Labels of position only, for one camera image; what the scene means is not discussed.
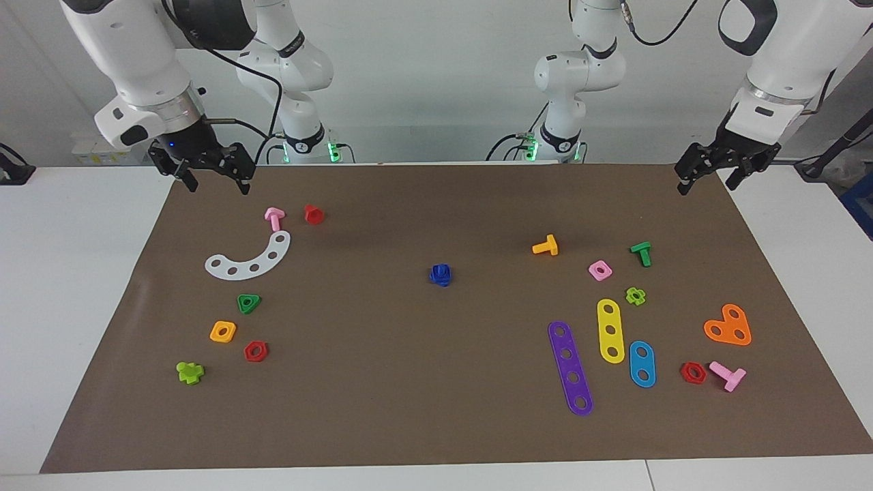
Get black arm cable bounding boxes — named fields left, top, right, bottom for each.
left=160, top=0, right=284, bottom=164
left=617, top=0, right=840, bottom=117

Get brown table mat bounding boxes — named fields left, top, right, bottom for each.
left=40, top=162, right=873, bottom=474

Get blue two-hole strip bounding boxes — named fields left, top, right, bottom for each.
left=628, top=340, right=657, bottom=389

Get orange heart-shaped plate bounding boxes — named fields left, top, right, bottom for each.
left=703, top=303, right=752, bottom=347

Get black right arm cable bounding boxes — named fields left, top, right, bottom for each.
left=160, top=0, right=284, bottom=164

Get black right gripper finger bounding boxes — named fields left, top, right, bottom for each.
left=149, top=147, right=199, bottom=194
left=222, top=143, right=257, bottom=196

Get white cardboard boxes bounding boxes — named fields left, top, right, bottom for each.
left=72, top=133, right=154, bottom=166

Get blue crate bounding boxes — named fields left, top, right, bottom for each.
left=840, top=170, right=873, bottom=241

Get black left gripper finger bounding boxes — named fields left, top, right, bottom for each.
left=726, top=147, right=778, bottom=191
left=675, top=143, right=720, bottom=196

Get yellow three-hole strip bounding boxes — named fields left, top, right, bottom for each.
left=597, top=298, right=626, bottom=365

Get black stand pole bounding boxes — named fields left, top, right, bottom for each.
left=795, top=109, right=873, bottom=181

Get black clamp mount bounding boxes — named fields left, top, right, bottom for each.
left=0, top=142, right=36, bottom=186

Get white curved perforated plate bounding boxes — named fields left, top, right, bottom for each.
left=205, top=230, right=292, bottom=281

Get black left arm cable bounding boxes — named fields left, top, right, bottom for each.
left=617, top=0, right=840, bottom=117

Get purple four-hole strip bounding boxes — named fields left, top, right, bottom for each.
left=548, top=321, right=595, bottom=417

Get black base cable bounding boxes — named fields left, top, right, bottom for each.
left=486, top=102, right=550, bottom=162
left=254, top=132, right=287, bottom=165

